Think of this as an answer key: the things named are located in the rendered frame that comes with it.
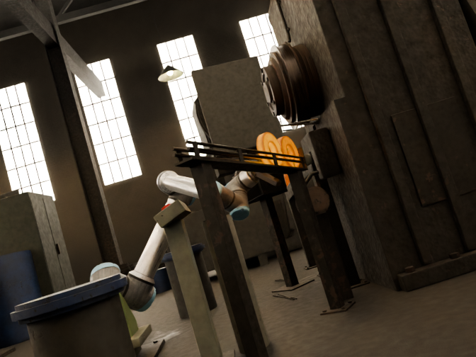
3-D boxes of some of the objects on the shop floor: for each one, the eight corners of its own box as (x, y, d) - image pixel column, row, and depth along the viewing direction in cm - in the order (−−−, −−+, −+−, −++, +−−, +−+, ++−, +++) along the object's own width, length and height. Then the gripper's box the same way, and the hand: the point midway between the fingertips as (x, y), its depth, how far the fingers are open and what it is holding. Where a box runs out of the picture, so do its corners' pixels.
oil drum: (60, 324, 506) (40, 246, 515) (38, 337, 447) (15, 249, 456) (8, 341, 503) (-11, 262, 512) (-22, 355, 444) (-43, 267, 453)
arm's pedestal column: (62, 393, 195) (58, 375, 196) (90, 365, 235) (86, 350, 236) (153, 364, 198) (148, 346, 199) (165, 341, 238) (161, 326, 238)
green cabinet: (20, 339, 480) (-14, 202, 495) (47, 325, 550) (17, 206, 565) (65, 325, 482) (30, 190, 497) (86, 313, 552) (54, 195, 567)
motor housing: (350, 292, 219) (316, 186, 224) (364, 299, 197) (325, 182, 202) (325, 301, 218) (291, 194, 223) (336, 309, 196) (297, 190, 202)
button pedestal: (234, 348, 182) (190, 200, 188) (235, 367, 158) (185, 196, 164) (195, 361, 181) (153, 212, 187) (190, 381, 157) (142, 210, 164)
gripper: (241, 166, 210) (274, 137, 200) (252, 164, 217) (284, 137, 207) (251, 180, 207) (285, 152, 197) (261, 179, 215) (294, 152, 205)
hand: (286, 151), depth 202 cm, fingers closed
